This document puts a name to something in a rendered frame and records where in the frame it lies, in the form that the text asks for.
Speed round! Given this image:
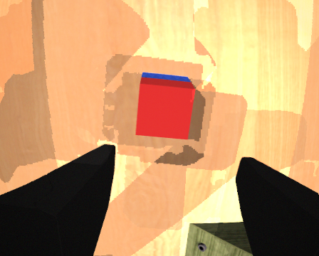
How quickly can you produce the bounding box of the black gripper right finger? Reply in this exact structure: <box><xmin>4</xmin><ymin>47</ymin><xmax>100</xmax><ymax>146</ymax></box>
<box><xmin>236</xmin><ymin>156</ymin><xmax>319</xmax><ymax>256</ymax></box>

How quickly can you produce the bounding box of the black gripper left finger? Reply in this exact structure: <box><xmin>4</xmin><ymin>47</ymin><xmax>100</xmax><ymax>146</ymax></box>
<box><xmin>0</xmin><ymin>144</ymin><xmax>116</xmax><ymax>256</ymax></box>

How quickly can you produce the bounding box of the blue block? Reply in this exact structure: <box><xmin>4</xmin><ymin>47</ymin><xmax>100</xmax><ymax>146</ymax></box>
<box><xmin>142</xmin><ymin>72</ymin><xmax>191</xmax><ymax>82</ymax></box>

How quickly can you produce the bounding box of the red block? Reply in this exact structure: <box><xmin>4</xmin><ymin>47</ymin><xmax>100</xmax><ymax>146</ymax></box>
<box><xmin>136</xmin><ymin>77</ymin><xmax>196</xmax><ymax>139</ymax></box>

